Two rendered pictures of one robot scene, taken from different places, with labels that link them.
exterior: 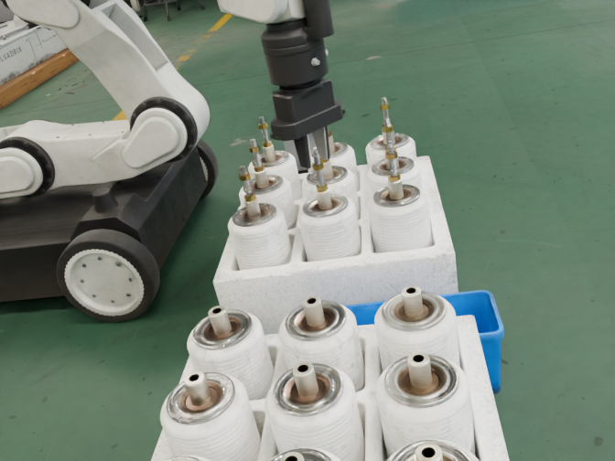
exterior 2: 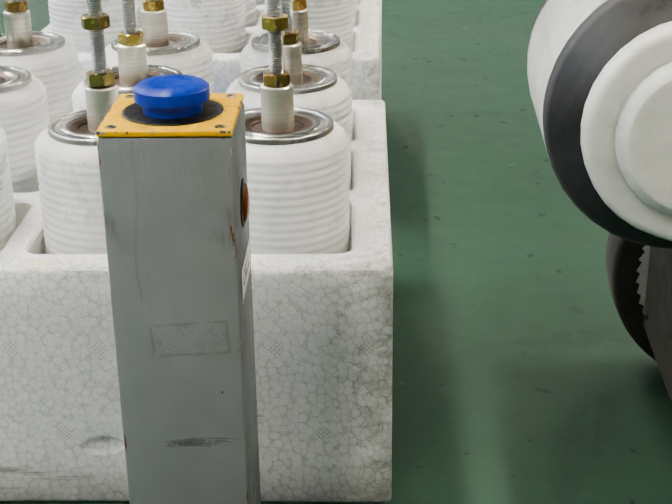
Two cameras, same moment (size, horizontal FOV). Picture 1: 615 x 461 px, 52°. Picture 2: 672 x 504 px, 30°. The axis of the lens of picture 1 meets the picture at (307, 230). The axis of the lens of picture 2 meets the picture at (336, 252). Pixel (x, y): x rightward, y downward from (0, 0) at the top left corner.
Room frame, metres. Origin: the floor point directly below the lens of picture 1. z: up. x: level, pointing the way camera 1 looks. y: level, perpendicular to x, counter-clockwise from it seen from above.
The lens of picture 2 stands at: (1.99, -0.03, 0.51)
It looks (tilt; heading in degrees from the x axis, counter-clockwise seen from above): 23 degrees down; 172
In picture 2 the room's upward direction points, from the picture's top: 1 degrees counter-clockwise
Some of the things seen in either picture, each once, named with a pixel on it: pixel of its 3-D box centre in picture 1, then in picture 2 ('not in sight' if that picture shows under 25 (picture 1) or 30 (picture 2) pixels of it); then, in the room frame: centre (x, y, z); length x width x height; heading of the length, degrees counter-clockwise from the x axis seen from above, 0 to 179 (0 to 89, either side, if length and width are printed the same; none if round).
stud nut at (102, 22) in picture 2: not in sight; (95, 21); (1.16, -0.07, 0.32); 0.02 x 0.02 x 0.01; 14
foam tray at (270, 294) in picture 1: (340, 251); (148, 273); (1.04, -0.05, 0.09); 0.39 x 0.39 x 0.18; 81
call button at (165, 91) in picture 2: not in sight; (172, 101); (1.34, -0.03, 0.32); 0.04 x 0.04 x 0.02
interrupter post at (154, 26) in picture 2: (324, 198); (154, 28); (0.92, -0.04, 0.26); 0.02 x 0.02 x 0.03
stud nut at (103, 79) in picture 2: not in sight; (100, 77); (1.16, -0.07, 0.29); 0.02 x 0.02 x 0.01; 14
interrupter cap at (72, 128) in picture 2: (329, 150); (104, 127); (1.16, -0.07, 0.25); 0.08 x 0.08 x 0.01
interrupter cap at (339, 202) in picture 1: (325, 206); (155, 43); (0.92, -0.04, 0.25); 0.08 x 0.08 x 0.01
